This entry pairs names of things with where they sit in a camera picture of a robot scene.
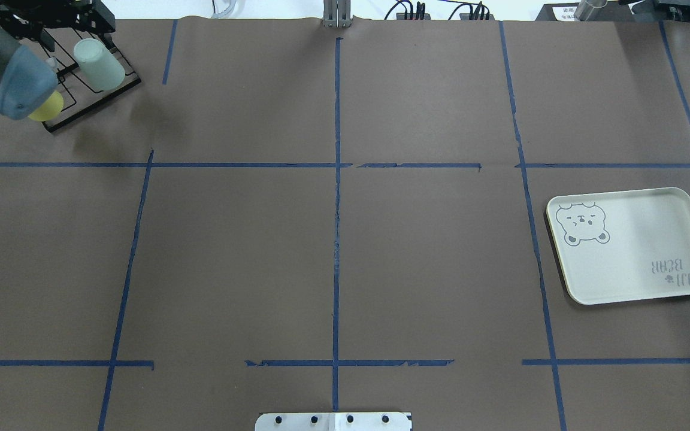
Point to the pale green cup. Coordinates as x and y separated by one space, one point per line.
100 67

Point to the aluminium frame post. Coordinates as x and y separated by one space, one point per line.
337 14

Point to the white camera pole base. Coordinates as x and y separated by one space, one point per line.
335 421

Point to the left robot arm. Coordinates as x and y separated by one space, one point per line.
28 83

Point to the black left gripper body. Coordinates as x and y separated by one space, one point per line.
50 18

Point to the silver metal cylinder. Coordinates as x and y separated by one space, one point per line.
588 10

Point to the white bear tray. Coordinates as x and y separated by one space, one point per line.
622 246

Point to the black wire cup rack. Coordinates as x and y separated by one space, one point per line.
86 86

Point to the yellow cup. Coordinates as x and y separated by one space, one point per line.
50 109

